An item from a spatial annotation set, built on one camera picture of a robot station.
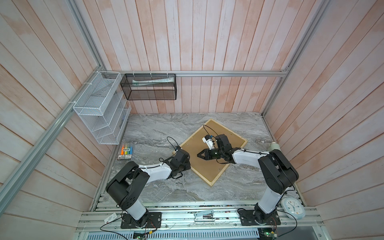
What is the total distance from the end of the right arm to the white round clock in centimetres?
39

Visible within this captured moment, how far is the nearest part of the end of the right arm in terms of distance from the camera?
2.35 ft

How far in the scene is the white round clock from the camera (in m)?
0.74
